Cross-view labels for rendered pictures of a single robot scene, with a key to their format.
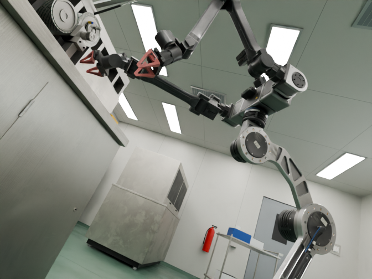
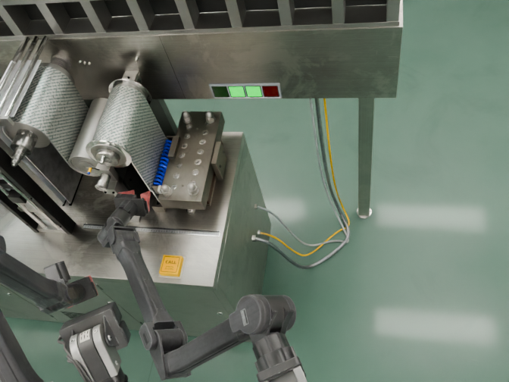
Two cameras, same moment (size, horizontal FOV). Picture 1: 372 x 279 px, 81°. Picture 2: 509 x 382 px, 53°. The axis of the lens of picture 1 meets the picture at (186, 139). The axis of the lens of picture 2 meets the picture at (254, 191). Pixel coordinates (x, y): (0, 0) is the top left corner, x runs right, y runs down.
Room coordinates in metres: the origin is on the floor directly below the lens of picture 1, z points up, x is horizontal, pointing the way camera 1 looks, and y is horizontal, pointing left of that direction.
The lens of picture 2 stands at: (1.39, -0.42, 2.47)
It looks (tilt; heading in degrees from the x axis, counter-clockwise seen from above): 57 degrees down; 98
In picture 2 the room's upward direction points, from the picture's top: 18 degrees counter-clockwise
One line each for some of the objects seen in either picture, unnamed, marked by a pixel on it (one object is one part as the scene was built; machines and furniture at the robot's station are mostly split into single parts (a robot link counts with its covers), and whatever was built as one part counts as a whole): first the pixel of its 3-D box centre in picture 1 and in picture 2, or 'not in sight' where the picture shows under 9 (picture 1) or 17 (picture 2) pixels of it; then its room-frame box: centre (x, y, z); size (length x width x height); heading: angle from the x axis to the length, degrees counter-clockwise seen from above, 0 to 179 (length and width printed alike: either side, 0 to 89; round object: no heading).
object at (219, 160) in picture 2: not in sight; (220, 161); (1.14, 0.72, 0.97); 0.10 x 0.03 x 0.11; 74
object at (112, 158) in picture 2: (91, 30); (107, 157); (0.83, 0.61, 1.25); 0.07 x 0.02 x 0.07; 164
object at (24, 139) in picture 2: not in sight; (24, 142); (0.59, 0.67, 1.34); 0.06 x 0.06 x 0.06; 74
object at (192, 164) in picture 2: not in sight; (193, 158); (1.05, 0.73, 1.00); 0.40 x 0.16 x 0.06; 74
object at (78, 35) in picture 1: (67, 54); (120, 195); (0.79, 0.60, 1.05); 0.06 x 0.05 x 0.31; 74
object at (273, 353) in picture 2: (223, 110); (276, 359); (1.29, -0.16, 1.45); 0.09 x 0.08 x 0.12; 14
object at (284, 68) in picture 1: (275, 72); not in sight; (0.81, -0.27, 1.45); 0.09 x 0.08 x 0.12; 14
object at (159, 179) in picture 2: not in sight; (163, 162); (0.95, 0.72, 1.03); 0.21 x 0.04 x 0.03; 74
